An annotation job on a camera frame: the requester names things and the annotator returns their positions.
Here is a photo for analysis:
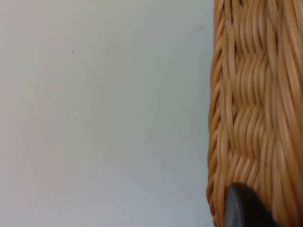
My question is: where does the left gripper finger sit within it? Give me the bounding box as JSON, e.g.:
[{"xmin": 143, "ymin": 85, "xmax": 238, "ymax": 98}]
[{"xmin": 223, "ymin": 182, "xmax": 281, "ymax": 227}]

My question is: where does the pale brown wicker basket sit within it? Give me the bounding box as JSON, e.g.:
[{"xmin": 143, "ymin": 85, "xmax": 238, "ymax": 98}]
[{"xmin": 206, "ymin": 0, "xmax": 303, "ymax": 227}]

